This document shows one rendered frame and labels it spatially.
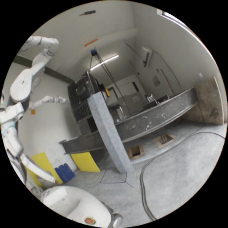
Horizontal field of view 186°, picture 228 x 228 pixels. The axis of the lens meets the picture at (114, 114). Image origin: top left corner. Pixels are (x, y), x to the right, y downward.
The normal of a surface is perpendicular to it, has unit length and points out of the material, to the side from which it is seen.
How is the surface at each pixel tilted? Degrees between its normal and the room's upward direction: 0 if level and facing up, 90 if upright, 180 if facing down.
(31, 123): 90
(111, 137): 90
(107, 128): 90
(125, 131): 90
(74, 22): 180
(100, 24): 180
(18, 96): 107
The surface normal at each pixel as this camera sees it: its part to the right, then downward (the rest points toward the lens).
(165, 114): -0.23, 0.01
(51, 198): 0.71, -0.65
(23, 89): 0.88, -0.39
